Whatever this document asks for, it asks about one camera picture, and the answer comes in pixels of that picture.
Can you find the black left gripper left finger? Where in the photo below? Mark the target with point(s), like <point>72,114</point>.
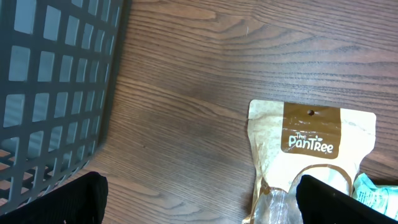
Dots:
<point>81,201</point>

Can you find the brown snack pouch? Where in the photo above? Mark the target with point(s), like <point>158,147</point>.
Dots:
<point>289,140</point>

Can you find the grey plastic mesh basket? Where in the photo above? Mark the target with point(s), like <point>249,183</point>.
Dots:
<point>59,63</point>

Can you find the teal snack packet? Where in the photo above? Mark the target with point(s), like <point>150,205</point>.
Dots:
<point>381,198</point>

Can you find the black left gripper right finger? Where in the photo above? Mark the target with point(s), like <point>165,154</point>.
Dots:
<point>321,203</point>

